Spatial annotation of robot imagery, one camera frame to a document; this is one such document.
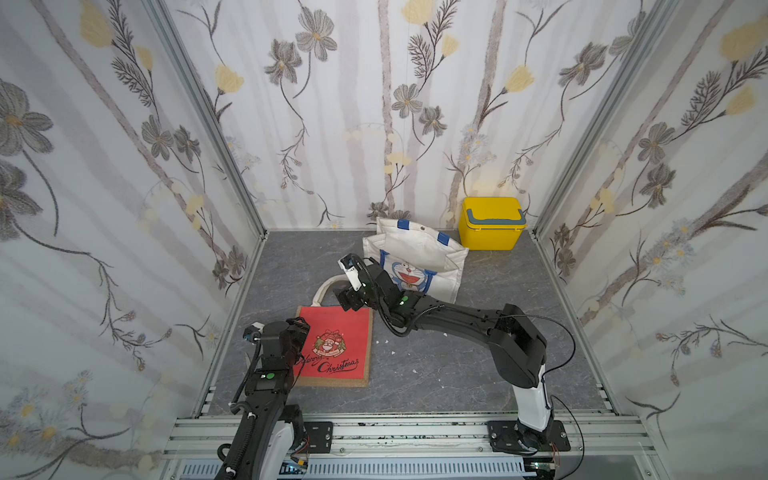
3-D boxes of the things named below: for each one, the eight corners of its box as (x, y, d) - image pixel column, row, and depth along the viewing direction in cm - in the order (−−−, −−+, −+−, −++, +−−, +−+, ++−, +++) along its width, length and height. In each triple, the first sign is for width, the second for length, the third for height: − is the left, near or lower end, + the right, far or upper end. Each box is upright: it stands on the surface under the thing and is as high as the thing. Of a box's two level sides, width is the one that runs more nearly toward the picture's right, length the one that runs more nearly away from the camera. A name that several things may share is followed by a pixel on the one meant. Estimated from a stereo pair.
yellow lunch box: (462, 253, 116) (470, 225, 104) (456, 223, 127) (463, 194, 115) (516, 253, 116) (531, 225, 104) (505, 223, 127) (517, 194, 115)
